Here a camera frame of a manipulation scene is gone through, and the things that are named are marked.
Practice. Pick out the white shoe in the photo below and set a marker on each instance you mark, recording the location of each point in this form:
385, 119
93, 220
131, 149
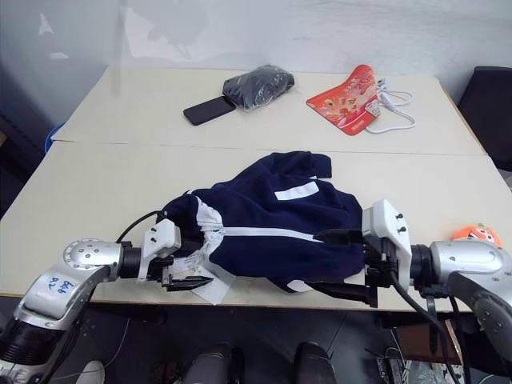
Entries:
93, 373

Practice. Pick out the orange plush toy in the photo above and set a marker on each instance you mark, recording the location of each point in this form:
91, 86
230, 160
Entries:
476, 236

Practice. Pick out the black cloth in plastic bag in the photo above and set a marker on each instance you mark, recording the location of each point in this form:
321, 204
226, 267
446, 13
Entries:
256, 86

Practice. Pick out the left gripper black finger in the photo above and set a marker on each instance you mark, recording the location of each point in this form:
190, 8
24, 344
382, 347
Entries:
188, 284
191, 247

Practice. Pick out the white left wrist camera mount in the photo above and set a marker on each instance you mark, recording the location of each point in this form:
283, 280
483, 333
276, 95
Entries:
160, 238

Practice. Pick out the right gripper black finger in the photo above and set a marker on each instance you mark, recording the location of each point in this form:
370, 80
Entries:
348, 292
340, 237

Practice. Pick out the dark rounded shape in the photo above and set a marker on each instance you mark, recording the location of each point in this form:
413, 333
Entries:
216, 364
314, 364

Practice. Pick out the white paper hang tag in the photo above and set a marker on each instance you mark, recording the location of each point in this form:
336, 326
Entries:
212, 290

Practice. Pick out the black chair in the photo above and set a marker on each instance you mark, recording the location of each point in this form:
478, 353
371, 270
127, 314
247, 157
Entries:
488, 112

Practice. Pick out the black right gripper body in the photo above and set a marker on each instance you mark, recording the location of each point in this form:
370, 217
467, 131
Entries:
376, 258

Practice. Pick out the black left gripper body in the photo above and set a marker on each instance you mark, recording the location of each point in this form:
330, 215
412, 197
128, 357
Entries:
164, 270

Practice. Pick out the black smartphone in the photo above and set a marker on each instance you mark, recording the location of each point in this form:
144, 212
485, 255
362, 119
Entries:
208, 110

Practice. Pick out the red printed pouch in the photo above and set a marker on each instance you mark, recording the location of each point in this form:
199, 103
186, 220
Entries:
344, 108

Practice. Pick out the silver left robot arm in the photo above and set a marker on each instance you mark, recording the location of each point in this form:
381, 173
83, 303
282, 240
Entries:
80, 256

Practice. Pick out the navy blue zip jacket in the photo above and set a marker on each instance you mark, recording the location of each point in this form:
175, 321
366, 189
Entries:
260, 208

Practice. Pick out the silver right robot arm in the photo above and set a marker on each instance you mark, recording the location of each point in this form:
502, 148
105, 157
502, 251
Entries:
460, 256

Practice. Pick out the brown cardboard box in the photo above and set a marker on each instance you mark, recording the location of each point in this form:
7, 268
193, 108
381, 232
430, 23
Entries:
416, 340

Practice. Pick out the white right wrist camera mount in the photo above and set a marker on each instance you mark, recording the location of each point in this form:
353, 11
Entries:
384, 218

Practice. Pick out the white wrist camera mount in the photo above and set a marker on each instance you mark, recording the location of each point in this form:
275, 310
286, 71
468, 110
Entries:
384, 218
160, 238

